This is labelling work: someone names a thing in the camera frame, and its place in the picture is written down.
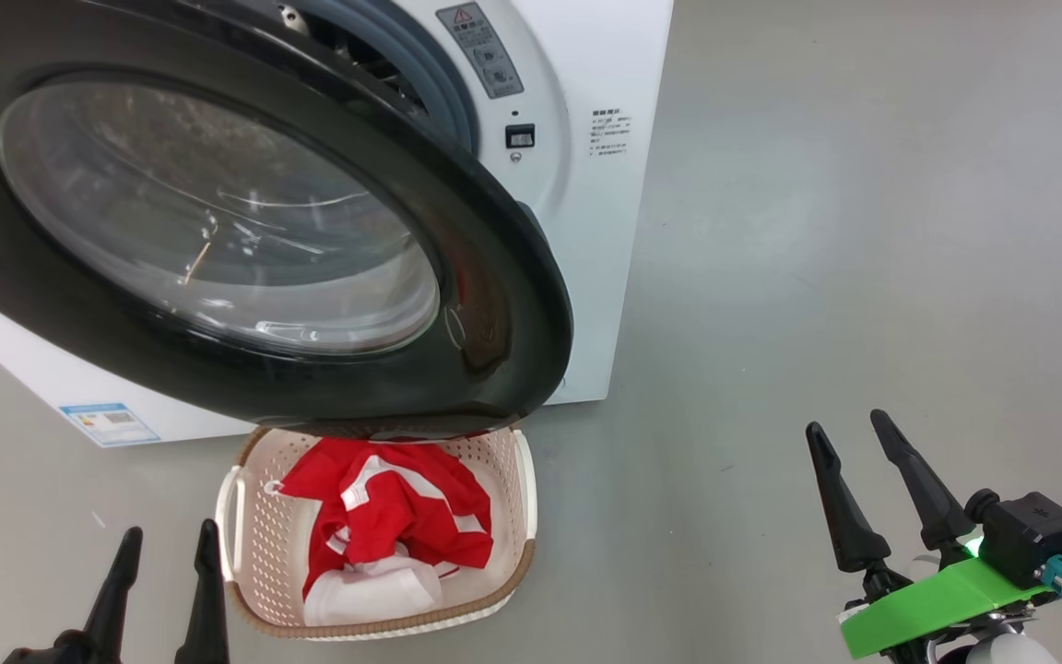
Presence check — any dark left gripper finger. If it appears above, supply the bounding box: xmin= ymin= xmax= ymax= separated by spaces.
xmin=173 ymin=517 xmax=230 ymax=664
xmin=78 ymin=526 xmax=144 ymax=664

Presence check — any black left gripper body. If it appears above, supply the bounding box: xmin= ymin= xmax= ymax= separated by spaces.
xmin=3 ymin=630 xmax=89 ymax=664

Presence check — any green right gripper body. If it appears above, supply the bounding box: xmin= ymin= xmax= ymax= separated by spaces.
xmin=839 ymin=555 xmax=1054 ymax=660

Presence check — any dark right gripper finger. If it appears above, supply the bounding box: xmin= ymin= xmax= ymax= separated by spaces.
xmin=869 ymin=409 xmax=977 ymax=555
xmin=805 ymin=421 xmax=892 ymax=575

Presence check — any red and white garment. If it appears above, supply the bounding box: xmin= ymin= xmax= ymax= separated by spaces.
xmin=277 ymin=436 xmax=496 ymax=629

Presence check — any dark grey glass washer door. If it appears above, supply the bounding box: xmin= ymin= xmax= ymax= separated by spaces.
xmin=0 ymin=0 xmax=575 ymax=440

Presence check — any cream laundry basket brown rim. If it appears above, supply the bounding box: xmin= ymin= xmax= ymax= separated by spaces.
xmin=214 ymin=425 xmax=539 ymax=642

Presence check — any white front-load washing machine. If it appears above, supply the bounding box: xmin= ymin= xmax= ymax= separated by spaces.
xmin=0 ymin=0 xmax=676 ymax=449

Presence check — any grey rubber door seal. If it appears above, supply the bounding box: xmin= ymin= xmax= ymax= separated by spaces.
xmin=295 ymin=0 xmax=482 ymax=154

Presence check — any blue energy label sticker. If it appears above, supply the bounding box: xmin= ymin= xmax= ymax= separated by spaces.
xmin=58 ymin=401 xmax=162 ymax=449

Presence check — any grey warning sticker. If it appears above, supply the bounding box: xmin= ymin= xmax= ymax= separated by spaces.
xmin=435 ymin=1 xmax=525 ymax=101

